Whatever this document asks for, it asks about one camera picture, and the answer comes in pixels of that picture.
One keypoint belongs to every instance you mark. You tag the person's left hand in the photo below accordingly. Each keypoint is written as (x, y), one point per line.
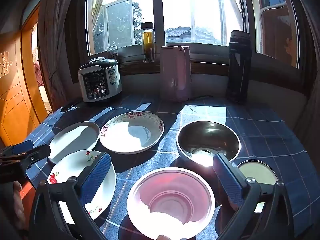
(18, 202)

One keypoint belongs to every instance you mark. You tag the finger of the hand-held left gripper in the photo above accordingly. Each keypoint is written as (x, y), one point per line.
(22, 147)
(37, 153)

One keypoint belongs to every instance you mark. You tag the red flower white plate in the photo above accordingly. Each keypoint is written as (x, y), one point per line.
(72, 165)

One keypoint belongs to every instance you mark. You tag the pink garment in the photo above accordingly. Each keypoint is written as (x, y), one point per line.
(38, 72)

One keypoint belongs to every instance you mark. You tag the brown curtain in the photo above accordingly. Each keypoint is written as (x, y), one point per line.
(55, 42)

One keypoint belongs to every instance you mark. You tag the black phone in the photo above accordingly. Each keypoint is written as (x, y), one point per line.
(70, 107)

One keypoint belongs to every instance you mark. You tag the small glass jar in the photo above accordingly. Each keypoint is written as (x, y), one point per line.
(112, 52)

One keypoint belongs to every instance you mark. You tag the stainless steel bowl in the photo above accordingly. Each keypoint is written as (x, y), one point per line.
(200, 135)

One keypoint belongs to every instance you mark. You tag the pink kettle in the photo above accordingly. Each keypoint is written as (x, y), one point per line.
(175, 75)

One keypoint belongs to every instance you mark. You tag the window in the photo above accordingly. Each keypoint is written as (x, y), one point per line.
(200, 10)

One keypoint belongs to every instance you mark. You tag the silver black rice cooker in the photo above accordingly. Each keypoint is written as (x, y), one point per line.
(100, 80)

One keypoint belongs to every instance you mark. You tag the pink bowl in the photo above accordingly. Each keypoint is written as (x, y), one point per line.
(172, 200)

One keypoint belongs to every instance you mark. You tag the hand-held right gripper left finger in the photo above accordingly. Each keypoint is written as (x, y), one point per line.
(96, 177)

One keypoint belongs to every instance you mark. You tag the paper cutout door decoration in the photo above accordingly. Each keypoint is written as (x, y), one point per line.
(4, 63)

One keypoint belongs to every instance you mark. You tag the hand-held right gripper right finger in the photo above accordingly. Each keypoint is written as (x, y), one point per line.
(228, 180)

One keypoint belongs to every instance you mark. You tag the pink floral rim plate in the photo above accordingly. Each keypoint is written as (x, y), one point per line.
(125, 135)

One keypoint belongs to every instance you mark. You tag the wooden window sill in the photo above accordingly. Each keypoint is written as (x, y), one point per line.
(207, 66)

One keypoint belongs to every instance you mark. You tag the glass tea bottle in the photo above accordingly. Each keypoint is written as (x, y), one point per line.
(148, 42)

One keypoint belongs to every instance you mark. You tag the orange wooden door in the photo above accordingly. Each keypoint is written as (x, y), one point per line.
(17, 100)

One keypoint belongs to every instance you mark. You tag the blue checked tablecloth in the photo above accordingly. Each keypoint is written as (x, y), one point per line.
(262, 135)

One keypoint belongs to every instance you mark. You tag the plain white plate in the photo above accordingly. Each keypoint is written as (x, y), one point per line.
(75, 137)

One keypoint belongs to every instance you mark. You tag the black thermos flask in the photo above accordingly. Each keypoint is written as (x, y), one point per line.
(238, 67)

